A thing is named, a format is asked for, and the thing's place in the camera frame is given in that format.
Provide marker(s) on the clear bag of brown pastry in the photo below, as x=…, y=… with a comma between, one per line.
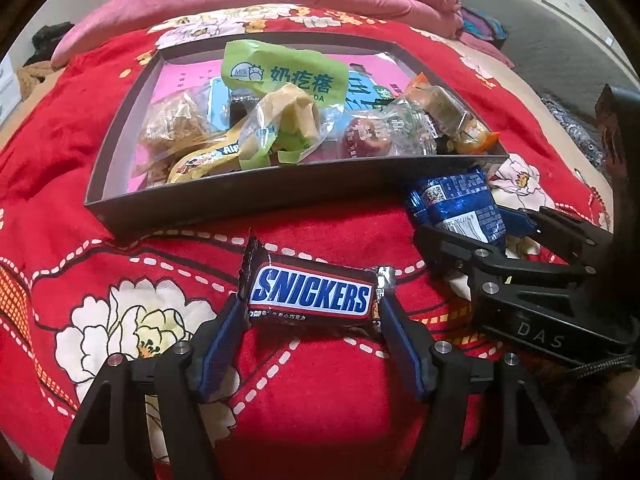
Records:
x=170, y=120

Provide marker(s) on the yellow candy packet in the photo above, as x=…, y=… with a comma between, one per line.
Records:
x=200, y=162

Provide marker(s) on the grey padded headboard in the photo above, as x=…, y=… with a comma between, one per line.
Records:
x=540, y=60

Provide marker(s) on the brown chocolate bar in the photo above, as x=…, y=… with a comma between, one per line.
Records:
x=310, y=290

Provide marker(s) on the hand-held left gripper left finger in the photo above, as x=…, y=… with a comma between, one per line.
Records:
x=220, y=355

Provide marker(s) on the red floral blanket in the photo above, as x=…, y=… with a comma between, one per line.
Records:
x=60, y=185

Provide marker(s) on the orange snack packet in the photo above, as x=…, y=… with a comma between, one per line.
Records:
x=445, y=105

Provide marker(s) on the grey patterned cloth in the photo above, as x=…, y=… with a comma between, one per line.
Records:
x=575, y=130

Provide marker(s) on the clear packet of red candy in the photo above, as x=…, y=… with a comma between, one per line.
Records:
x=380, y=132

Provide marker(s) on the blue snack packet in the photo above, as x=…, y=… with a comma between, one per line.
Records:
x=460, y=200

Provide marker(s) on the small dark candy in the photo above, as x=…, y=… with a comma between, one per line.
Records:
x=242, y=107

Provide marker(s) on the black cloth pile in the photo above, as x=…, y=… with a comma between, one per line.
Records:
x=52, y=40

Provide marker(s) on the green milk snack packet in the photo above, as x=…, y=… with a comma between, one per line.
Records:
x=285, y=77

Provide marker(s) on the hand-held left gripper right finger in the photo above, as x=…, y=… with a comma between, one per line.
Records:
x=402, y=350

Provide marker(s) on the person's right forearm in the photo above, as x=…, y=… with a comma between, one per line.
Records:
x=600, y=420

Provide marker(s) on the brown plush cloth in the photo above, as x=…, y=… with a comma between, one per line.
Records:
x=35, y=77

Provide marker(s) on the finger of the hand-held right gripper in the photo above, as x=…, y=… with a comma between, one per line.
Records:
x=450, y=255
x=517, y=221

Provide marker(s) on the purple and teal cloth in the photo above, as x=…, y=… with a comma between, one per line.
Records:
x=482, y=27

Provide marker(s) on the pink and blue book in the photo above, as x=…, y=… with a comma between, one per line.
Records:
x=185, y=77

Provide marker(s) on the dark cardboard box tray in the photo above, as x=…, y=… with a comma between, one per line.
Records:
x=280, y=195

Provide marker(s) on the floral wall painting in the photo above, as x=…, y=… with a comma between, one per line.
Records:
x=580, y=10

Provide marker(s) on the tan bed sheet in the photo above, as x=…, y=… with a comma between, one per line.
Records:
x=525, y=95

